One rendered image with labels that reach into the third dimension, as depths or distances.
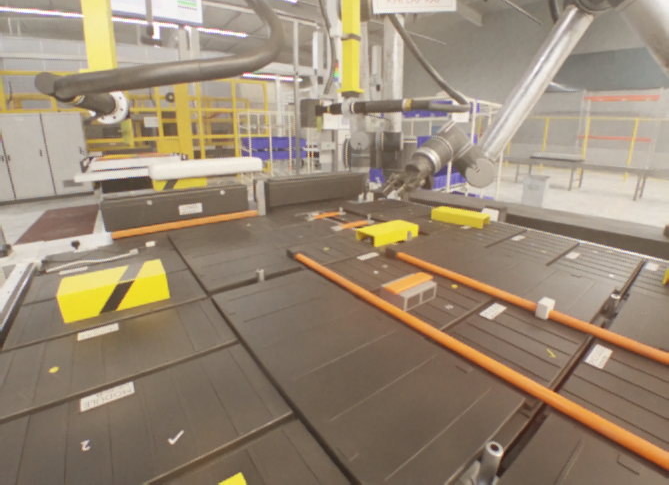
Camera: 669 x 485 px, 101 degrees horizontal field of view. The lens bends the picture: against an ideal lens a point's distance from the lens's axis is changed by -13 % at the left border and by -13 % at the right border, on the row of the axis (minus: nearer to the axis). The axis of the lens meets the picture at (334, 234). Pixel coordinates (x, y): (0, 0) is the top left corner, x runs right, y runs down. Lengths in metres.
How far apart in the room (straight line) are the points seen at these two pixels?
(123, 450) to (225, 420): 0.09
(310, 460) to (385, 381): 0.11
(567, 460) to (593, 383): 0.13
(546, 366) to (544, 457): 0.14
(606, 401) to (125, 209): 1.05
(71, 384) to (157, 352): 0.09
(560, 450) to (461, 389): 0.10
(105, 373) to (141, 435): 0.11
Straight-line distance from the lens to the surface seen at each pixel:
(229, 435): 0.33
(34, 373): 0.50
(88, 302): 0.57
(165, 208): 1.03
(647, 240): 1.68
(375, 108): 1.25
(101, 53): 0.91
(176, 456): 0.33
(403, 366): 0.38
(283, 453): 0.31
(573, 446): 0.36
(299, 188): 1.17
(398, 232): 0.83
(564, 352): 0.48
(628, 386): 0.47
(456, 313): 0.51
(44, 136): 9.67
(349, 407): 0.33
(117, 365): 0.46
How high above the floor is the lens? 1.25
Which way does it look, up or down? 17 degrees down
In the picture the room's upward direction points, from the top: straight up
